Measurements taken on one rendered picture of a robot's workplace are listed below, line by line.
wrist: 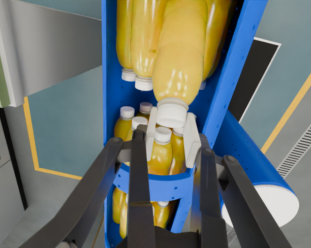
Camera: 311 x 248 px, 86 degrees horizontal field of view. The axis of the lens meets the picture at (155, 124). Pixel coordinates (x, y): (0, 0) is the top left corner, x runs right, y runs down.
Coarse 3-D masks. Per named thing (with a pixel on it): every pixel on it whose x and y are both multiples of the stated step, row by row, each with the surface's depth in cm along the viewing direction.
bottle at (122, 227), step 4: (124, 200) 56; (124, 204) 55; (124, 208) 54; (120, 212) 57; (124, 212) 54; (120, 216) 57; (124, 216) 54; (120, 220) 58; (124, 220) 55; (120, 224) 59; (124, 224) 56; (120, 228) 59; (124, 228) 57; (120, 232) 60; (124, 232) 58; (124, 236) 59
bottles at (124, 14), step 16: (128, 0) 31; (128, 16) 32; (128, 32) 34; (224, 32) 35; (128, 48) 35; (128, 64) 37; (128, 80) 40; (128, 112) 44; (144, 112) 50; (128, 128) 45; (112, 208) 64
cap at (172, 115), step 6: (162, 108) 20; (168, 108) 20; (174, 108) 20; (180, 108) 20; (162, 114) 20; (168, 114) 19; (174, 114) 19; (180, 114) 20; (186, 114) 21; (156, 120) 21; (162, 120) 21; (168, 120) 20; (174, 120) 20; (180, 120) 20; (186, 120) 21; (168, 126) 22; (174, 126) 22; (180, 126) 22
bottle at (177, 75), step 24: (168, 0) 26; (192, 0) 23; (168, 24) 23; (192, 24) 22; (168, 48) 21; (192, 48) 21; (168, 72) 20; (192, 72) 20; (168, 96) 21; (192, 96) 21
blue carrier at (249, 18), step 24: (240, 0) 35; (264, 0) 23; (240, 24) 22; (240, 48) 25; (120, 72) 43; (216, 72) 42; (240, 72) 29; (120, 96) 47; (144, 96) 53; (216, 96) 27; (216, 120) 31; (120, 168) 35; (192, 168) 35; (168, 192) 36; (120, 240) 64
